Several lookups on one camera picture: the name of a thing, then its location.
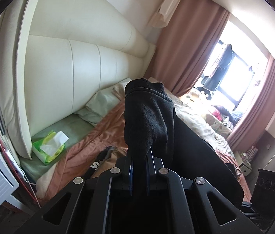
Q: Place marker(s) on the green fitted sheet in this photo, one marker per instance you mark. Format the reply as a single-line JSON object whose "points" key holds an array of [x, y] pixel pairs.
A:
{"points": [[73, 126]]}

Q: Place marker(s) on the pink curtain right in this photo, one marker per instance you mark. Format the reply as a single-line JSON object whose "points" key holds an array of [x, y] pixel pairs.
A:
{"points": [[253, 123]]}

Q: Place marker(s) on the pink curtain left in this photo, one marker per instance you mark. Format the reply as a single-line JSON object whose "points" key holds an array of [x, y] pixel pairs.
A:
{"points": [[186, 43]]}

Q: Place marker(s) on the rust orange bed blanket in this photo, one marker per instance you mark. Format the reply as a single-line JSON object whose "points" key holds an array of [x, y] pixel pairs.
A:
{"points": [[110, 132]]}

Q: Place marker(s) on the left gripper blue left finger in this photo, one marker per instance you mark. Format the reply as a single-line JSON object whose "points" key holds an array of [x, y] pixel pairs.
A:
{"points": [[129, 170]]}

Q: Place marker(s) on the pile of clothes by window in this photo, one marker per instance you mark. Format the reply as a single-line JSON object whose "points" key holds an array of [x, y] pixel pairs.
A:
{"points": [[229, 119]]}

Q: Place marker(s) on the green tissue pack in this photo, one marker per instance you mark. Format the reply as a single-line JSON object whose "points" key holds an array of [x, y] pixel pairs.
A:
{"points": [[50, 147]]}

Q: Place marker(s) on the black long-sleeve sweatshirt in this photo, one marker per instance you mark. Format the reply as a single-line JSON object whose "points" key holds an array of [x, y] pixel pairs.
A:
{"points": [[194, 157]]}

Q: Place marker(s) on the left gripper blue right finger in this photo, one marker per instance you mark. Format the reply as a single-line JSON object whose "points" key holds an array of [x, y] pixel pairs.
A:
{"points": [[150, 172]]}

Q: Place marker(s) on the pale green pillow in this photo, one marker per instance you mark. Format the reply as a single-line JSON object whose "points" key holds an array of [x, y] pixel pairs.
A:
{"points": [[103, 102]]}

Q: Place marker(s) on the pink curtain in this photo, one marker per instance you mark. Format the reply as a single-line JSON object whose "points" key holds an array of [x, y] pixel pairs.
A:
{"points": [[186, 43], [253, 123]]}

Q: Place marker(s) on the white bedside cabinet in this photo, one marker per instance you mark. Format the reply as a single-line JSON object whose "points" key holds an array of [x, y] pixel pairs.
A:
{"points": [[243, 162]]}

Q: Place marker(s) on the stack of folded clothes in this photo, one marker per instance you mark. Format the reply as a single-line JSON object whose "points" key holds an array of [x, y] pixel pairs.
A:
{"points": [[105, 160]]}

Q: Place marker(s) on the cream padded headboard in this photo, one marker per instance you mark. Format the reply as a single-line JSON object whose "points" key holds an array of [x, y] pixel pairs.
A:
{"points": [[55, 55]]}

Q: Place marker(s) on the patterned pillow with bear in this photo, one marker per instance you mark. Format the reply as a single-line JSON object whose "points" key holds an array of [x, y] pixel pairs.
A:
{"points": [[217, 125]]}

